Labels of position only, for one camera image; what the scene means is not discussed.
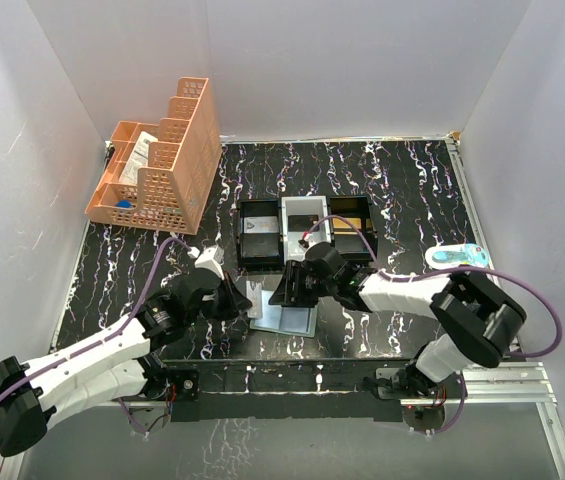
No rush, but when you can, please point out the white plastic bin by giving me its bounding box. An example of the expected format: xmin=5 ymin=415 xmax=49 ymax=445
xmin=281 ymin=196 xmax=329 ymax=261

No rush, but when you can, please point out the white paper packet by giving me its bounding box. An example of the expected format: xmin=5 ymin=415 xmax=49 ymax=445
xmin=119 ymin=131 xmax=158 ymax=185

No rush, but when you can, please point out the silver card with magnetic stripe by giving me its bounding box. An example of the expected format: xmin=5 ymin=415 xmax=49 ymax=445
xmin=243 ymin=216 xmax=279 ymax=234

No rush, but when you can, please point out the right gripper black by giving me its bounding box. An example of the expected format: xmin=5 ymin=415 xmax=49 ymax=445
xmin=270 ymin=259 xmax=337 ymax=307

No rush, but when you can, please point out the patterned silver card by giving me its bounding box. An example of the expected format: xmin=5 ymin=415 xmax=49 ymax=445
xmin=246 ymin=280 xmax=263 ymax=319

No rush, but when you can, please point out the black bin with gold card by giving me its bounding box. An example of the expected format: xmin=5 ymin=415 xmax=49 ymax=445
xmin=328 ymin=195 xmax=378 ymax=264

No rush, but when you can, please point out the purple cable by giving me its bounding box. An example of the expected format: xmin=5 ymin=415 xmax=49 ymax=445
xmin=0 ymin=237 xmax=198 ymax=469
xmin=301 ymin=214 xmax=563 ymax=436

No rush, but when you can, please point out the black card in white bin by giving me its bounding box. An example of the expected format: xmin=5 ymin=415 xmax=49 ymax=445
xmin=287 ymin=215 xmax=318 ymax=232

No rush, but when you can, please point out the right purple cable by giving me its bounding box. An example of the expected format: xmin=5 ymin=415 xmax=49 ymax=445
xmin=301 ymin=214 xmax=563 ymax=436

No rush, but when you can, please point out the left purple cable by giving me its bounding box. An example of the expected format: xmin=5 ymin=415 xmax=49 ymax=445
xmin=0 ymin=237 xmax=198 ymax=469

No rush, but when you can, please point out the black bin with white card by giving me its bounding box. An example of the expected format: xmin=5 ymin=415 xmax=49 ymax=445
xmin=236 ymin=198 xmax=283 ymax=272

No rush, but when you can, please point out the blue small object in organizer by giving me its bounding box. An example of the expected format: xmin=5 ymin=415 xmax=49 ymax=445
xmin=115 ymin=200 xmax=134 ymax=210

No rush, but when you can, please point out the gold card in black bin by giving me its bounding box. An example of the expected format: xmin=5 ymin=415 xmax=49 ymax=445
xmin=333 ymin=217 xmax=363 ymax=230

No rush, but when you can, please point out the green card holder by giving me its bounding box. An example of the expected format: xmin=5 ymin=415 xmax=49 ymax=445
xmin=248 ymin=290 xmax=317 ymax=338

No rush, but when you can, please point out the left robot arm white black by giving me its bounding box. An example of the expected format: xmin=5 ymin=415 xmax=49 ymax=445
xmin=0 ymin=247 xmax=252 ymax=457

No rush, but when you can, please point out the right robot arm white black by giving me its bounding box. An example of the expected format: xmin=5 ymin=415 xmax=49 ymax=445
xmin=269 ymin=242 xmax=527 ymax=397

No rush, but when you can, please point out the peach plastic desk organizer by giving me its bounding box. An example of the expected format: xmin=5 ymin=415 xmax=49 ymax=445
xmin=85 ymin=77 xmax=222 ymax=235

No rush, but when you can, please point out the blue white oval package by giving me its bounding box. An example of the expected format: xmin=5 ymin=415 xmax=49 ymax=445
xmin=425 ymin=243 xmax=490 ymax=270

